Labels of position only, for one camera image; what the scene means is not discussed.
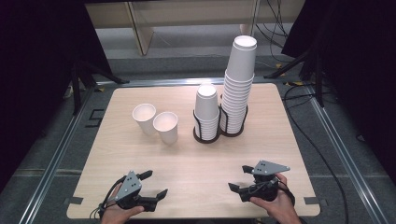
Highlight bundle of thin black cables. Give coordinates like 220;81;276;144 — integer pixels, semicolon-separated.
254;0;292;64

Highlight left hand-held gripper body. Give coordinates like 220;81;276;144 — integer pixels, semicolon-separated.
114;170;157;213

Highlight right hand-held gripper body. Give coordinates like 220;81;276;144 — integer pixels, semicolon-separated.
239;160;291;203

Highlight light wooden furniture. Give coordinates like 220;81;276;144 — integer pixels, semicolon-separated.
85;0;306;57

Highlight hand-held gripper cable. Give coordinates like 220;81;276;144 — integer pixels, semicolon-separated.
277;179;296;207
90;175;126;219

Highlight black curtain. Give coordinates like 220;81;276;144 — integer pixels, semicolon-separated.
281;0;396;188
0;0;114;195

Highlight black double cup holder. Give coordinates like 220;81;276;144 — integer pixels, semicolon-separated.
191;92;249;145

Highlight long black floor cable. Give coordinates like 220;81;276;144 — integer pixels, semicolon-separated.
282;83;349;224

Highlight metal floor rail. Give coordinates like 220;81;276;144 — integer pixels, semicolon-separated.
95;77;281;88
18;87;98;224
306;85;389;224

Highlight white paper cup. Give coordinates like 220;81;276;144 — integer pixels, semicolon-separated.
131;103;157;136
152;111;179;146

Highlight short stack of white cups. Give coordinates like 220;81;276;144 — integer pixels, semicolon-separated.
193;83;220;141

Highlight tall stack of white cups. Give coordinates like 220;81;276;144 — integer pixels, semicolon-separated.
219;35;259;134

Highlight person's left hand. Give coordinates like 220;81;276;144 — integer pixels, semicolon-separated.
100;183;146;224

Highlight person's right hand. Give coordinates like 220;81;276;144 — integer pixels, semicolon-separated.
249;173;303;224

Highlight right hand-held gripper cable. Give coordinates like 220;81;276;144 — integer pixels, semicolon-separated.
277;179;296;207

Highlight left hand-held gripper cable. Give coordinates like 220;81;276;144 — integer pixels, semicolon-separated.
90;175;126;219

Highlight black stand legs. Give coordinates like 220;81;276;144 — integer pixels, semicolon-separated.
68;59;131;116
263;46;327;108

